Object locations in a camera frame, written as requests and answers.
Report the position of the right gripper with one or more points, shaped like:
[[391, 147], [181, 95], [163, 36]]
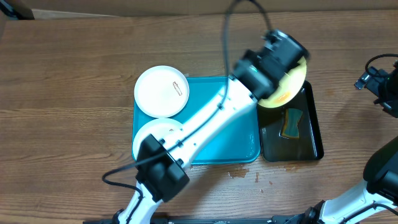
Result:
[[392, 104]]

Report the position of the yellow-green rimmed plate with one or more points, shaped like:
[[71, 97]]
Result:
[[289, 86]]

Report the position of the green yellow sponge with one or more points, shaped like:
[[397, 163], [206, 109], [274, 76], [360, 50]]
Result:
[[290, 128]]

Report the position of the white plate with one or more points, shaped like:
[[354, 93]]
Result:
[[161, 91], [158, 128]]

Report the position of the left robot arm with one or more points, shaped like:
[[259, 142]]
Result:
[[161, 161]]

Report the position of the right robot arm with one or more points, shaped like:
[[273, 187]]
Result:
[[378, 189]]

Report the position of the black rectangular water tray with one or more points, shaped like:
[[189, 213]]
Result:
[[308, 147]]

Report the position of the teal plastic tray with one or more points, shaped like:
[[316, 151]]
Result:
[[238, 142]]

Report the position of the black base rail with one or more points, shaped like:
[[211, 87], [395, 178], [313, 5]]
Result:
[[274, 220]]

